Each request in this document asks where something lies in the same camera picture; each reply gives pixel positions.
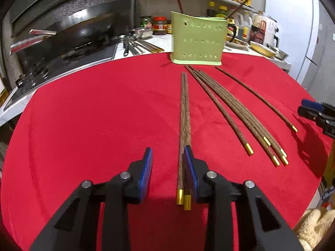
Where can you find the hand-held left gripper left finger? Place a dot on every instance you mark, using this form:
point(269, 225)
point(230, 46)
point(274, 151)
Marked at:
point(146, 172)

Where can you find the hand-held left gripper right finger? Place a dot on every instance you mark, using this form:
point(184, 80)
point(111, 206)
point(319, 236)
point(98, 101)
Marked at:
point(189, 172)

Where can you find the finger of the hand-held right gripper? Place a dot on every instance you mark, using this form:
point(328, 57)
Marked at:
point(311, 104)
point(306, 112)

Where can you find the bunch of wooden chopsticks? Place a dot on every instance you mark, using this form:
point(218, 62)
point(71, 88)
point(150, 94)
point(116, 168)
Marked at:
point(266, 141)

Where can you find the green perforated chopstick holder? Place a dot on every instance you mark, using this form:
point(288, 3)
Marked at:
point(199, 44)

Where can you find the metal bowl with food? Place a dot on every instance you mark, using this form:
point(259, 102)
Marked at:
point(281, 54)

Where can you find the white refrigerator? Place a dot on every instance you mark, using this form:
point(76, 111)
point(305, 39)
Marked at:
point(314, 44)

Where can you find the red tablecloth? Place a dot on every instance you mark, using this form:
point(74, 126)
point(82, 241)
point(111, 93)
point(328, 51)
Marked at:
point(91, 123)

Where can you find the yellowish glass bowl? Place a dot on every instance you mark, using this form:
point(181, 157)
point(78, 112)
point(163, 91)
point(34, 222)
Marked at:
point(261, 48)

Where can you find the plate of food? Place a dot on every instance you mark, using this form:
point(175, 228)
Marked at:
point(236, 44)

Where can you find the white plastic jug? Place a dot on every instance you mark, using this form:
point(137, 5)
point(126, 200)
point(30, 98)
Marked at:
point(247, 26)

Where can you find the beige towel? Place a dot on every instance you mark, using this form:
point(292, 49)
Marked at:
point(314, 227)

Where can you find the bundle of steel chopsticks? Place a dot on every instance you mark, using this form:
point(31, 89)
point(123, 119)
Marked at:
point(149, 46)

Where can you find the green bottle with yellow cap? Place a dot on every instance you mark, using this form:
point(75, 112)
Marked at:
point(222, 11)

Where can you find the dark bottle with yellow cap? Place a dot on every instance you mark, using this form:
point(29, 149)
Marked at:
point(211, 10)

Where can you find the small metal bowl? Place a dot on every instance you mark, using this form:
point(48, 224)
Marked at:
point(143, 33)

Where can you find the black gas stove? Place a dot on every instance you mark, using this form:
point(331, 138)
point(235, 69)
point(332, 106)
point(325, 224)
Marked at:
point(52, 68)

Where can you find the small yellow-label jar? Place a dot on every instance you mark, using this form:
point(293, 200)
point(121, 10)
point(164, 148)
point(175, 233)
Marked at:
point(169, 28)

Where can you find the red-lid sauce jar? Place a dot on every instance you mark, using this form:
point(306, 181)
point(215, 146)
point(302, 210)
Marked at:
point(160, 26)

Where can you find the green-lid jar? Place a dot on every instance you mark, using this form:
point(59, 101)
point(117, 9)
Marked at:
point(146, 22)

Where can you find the metal wok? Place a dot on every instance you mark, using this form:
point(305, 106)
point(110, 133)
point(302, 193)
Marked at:
point(78, 31)

